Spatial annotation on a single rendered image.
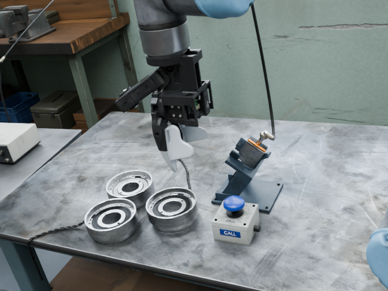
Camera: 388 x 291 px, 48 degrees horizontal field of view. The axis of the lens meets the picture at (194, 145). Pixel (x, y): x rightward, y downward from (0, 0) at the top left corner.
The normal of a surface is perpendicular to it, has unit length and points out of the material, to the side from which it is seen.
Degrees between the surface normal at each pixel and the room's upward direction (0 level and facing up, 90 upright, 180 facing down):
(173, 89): 90
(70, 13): 90
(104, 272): 0
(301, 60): 90
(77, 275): 0
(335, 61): 90
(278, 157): 0
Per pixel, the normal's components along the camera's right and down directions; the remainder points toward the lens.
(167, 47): 0.09, 0.47
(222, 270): -0.14, -0.86
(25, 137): 0.93, 0.04
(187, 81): -0.40, 0.49
